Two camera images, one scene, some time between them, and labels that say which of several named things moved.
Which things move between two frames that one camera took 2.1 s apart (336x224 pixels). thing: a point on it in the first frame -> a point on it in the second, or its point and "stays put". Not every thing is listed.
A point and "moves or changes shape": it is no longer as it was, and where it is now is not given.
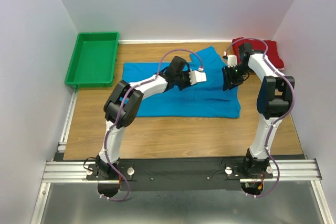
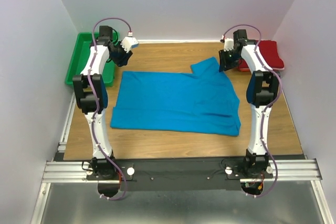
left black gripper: [186, 73] -> [123, 60]
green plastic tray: [93, 60] stays put
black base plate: [180, 174] stays put
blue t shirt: [205, 99] moves or changes shape
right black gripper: [227, 83] -> [223, 65]
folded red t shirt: [268, 48] stays put
